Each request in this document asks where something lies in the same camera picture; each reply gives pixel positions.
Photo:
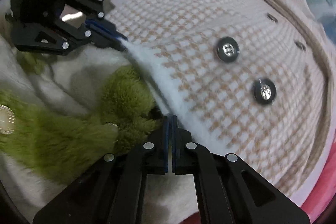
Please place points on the beige white houndstooth coat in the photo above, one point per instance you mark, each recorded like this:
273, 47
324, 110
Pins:
174, 43

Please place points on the pink floral blanket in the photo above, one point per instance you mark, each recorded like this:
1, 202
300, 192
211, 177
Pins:
320, 204

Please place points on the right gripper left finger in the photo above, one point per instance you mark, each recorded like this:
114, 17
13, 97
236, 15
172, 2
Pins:
112, 189

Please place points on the dark coat button upper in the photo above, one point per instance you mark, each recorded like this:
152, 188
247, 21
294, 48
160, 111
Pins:
227, 49

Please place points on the green white fluffy garment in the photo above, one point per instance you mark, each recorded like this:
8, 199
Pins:
71, 86

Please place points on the dark coat button lower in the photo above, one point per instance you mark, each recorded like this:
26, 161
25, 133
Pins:
264, 91

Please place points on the dark coat button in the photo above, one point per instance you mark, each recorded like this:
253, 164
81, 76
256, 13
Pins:
227, 49
264, 91

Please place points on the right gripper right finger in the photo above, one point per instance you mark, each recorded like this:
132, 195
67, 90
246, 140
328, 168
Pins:
228, 189

